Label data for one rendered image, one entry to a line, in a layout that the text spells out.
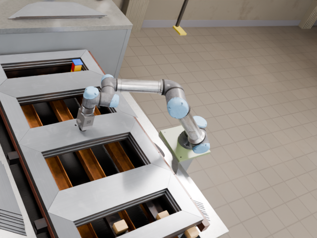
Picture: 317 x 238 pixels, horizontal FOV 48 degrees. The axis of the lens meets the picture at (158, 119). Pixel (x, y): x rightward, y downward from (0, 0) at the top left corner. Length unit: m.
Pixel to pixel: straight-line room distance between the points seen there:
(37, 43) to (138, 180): 1.26
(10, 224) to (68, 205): 0.28
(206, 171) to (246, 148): 0.68
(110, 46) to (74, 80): 0.59
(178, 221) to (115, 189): 0.37
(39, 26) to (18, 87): 0.49
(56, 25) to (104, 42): 0.43
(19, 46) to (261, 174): 2.55
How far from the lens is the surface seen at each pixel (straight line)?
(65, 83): 2.46
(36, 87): 2.39
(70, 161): 2.40
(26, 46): 2.68
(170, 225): 1.90
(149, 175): 2.04
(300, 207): 3.80
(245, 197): 3.49
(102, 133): 2.16
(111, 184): 1.94
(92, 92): 1.93
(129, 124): 2.28
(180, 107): 2.00
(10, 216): 1.89
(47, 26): 2.65
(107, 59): 3.03
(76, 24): 2.74
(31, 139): 2.07
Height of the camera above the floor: 2.40
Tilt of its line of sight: 40 degrees down
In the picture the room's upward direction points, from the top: 23 degrees clockwise
